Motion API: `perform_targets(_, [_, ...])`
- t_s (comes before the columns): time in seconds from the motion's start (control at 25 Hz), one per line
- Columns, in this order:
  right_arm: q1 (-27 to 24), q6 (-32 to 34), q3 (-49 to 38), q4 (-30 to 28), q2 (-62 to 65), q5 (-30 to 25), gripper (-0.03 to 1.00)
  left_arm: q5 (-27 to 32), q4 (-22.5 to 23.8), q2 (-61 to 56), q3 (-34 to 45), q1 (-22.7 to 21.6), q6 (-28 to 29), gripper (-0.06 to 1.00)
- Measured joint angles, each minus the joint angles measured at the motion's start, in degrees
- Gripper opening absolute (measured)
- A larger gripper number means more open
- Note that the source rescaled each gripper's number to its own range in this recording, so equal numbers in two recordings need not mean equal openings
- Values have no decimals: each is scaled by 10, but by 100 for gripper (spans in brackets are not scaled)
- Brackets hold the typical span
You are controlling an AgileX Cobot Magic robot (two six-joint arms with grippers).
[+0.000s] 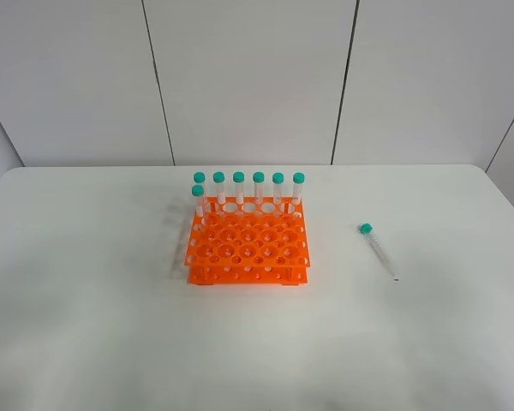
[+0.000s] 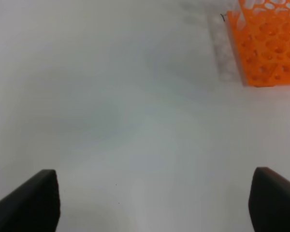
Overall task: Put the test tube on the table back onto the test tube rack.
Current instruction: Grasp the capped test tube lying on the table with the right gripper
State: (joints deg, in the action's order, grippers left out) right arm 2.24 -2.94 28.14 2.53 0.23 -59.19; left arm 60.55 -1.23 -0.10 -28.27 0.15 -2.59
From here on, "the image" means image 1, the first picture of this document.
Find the orange test tube rack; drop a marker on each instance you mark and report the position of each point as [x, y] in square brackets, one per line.
[250, 243]

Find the test tube green cap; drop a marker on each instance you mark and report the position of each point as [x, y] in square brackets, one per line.
[367, 230]

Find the second row tube green cap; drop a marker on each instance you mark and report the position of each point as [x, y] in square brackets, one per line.
[199, 201]

